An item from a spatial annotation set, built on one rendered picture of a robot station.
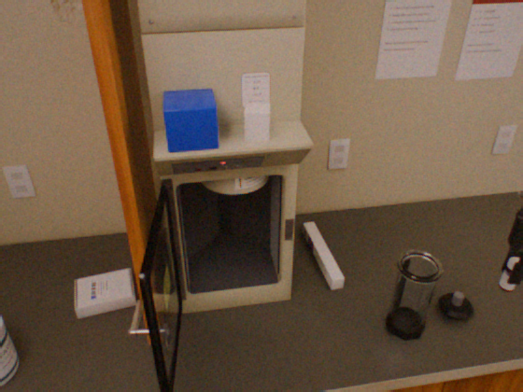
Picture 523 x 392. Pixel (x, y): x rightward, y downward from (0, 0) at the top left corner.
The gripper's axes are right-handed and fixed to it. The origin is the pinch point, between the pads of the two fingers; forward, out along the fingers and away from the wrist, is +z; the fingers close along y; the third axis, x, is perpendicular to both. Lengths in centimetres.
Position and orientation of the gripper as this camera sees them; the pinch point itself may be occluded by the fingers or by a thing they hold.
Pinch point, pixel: (514, 267)
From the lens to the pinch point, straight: 138.7
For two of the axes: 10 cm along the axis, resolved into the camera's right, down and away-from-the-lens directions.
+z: -0.2, 8.2, 5.7
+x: 10.0, 0.5, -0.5
